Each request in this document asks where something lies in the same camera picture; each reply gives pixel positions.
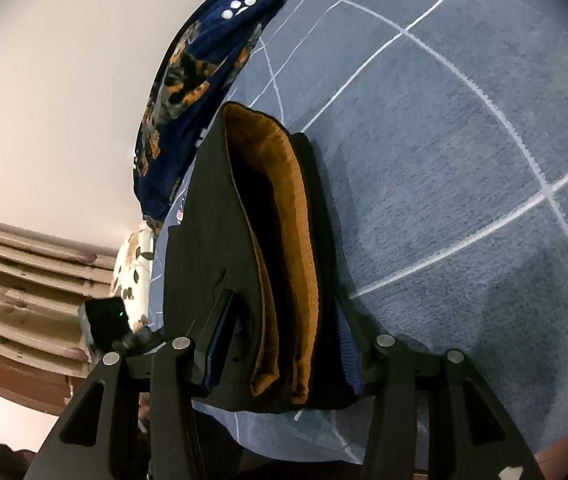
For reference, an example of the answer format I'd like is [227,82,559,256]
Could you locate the blue blanket with white lines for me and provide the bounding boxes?
[145,0,568,464]

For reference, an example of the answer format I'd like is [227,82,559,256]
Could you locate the white floral pillow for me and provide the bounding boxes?
[110,227,157,334]

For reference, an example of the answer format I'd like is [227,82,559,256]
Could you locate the black pants with orange lining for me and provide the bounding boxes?
[163,102,365,414]

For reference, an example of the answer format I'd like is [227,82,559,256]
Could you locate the brown wooden furniture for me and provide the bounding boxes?
[0,346,86,417]

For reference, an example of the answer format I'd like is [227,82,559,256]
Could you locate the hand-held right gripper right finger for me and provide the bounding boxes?
[335,300,547,480]

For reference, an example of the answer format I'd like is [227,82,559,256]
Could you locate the brown wooden bed frame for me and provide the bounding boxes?
[534,420,568,480]

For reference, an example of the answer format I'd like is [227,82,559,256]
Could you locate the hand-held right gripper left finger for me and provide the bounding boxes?
[25,289,247,480]

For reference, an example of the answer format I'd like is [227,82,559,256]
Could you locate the wooden slatted headboard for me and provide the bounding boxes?
[0,212,118,379]

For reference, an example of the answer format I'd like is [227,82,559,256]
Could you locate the navy printed blanket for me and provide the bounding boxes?
[132,0,317,237]

